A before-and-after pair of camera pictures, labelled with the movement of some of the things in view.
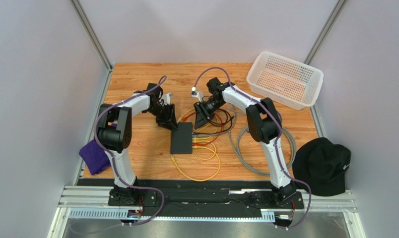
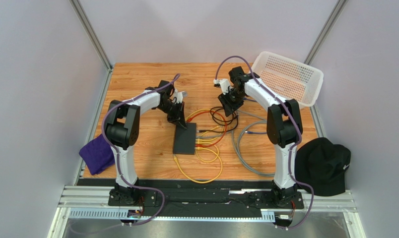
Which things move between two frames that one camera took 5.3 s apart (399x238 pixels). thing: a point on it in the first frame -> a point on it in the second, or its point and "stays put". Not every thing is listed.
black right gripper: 201,109 -> 229,102
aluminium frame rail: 339,202 stays put
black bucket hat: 322,165 stays put
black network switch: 181,139 stays put
